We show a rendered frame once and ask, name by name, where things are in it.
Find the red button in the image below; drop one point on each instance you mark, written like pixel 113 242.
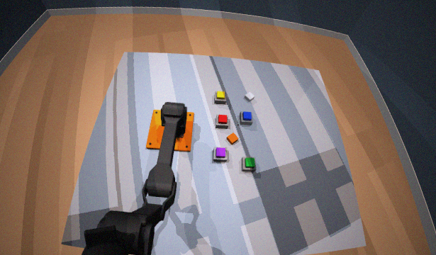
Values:
pixel 222 121

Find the purple button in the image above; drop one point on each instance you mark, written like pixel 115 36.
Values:
pixel 220 154

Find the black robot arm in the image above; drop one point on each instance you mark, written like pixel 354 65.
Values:
pixel 124 233

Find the green button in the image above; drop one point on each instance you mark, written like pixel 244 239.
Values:
pixel 248 164

